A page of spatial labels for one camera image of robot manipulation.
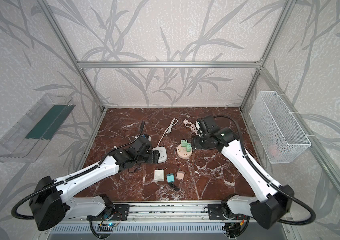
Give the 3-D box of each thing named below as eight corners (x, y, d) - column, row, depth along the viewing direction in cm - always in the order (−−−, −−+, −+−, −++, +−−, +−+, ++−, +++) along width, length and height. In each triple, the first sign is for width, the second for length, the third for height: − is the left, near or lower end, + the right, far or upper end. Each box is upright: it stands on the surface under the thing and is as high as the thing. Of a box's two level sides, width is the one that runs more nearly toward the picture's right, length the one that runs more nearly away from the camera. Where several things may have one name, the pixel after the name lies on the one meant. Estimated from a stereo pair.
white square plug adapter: (153, 181, 85) (153, 179, 83) (155, 170, 89) (154, 169, 87) (164, 181, 85) (163, 179, 83) (164, 170, 89) (164, 169, 87)
